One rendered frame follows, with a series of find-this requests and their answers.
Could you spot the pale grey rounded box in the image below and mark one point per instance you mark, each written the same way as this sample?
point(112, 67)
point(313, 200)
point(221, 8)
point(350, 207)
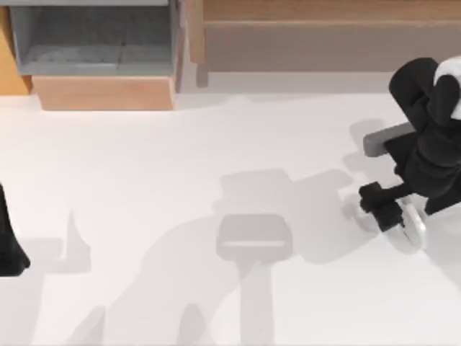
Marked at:
point(376, 144)

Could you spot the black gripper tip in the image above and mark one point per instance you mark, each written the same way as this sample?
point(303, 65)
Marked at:
point(9, 248)

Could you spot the wooden open shelf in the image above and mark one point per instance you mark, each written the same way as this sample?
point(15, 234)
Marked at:
point(324, 43)

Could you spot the white cup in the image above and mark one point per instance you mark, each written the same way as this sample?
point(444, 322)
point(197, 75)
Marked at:
point(417, 227)

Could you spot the wooden cupboard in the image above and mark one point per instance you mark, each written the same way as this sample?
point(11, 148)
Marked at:
point(9, 65)

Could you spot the pale wooden drawer front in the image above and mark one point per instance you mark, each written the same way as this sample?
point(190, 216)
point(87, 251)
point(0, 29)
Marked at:
point(104, 92)

